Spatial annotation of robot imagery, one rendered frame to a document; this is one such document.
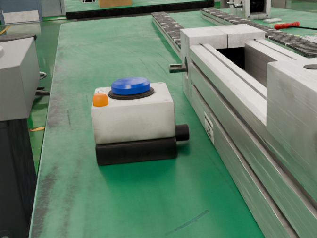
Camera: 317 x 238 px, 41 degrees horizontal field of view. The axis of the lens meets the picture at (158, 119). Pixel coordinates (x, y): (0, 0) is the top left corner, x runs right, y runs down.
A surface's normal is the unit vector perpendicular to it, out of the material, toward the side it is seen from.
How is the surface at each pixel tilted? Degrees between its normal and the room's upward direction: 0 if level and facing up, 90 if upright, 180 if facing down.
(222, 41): 90
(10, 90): 90
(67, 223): 0
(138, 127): 90
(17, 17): 90
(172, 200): 0
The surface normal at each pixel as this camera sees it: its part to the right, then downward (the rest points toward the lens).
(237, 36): 0.08, 0.32
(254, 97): -0.07, -0.95
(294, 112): -0.99, 0.09
